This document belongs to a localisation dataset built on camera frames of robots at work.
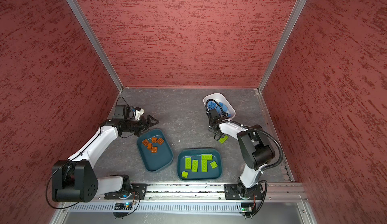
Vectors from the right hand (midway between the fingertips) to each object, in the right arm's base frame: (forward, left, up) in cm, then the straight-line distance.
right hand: (215, 132), depth 95 cm
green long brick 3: (-20, +14, -1) cm, 24 cm away
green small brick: (-21, +3, +1) cm, 21 cm away
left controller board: (-38, +49, -1) cm, 62 cm away
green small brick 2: (-25, +19, +2) cm, 32 cm away
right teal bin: (-20, +11, 0) cm, 22 cm away
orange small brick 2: (-6, +35, +2) cm, 35 cm away
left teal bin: (-17, +37, -2) cm, 40 cm away
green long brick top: (-20, +8, 0) cm, 22 cm away
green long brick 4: (-16, +6, 0) cm, 17 cm away
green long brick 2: (-19, +18, 0) cm, 26 cm away
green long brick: (-6, -4, 0) cm, 7 cm away
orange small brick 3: (-6, +43, +2) cm, 44 cm away
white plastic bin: (+26, -6, +4) cm, 27 cm away
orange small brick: (-5, +38, +2) cm, 39 cm away
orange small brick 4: (-9, +40, +2) cm, 41 cm away
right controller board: (-40, -11, -1) cm, 42 cm away
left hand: (-3, +36, +13) cm, 38 cm away
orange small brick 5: (-12, +37, +2) cm, 39 cm away
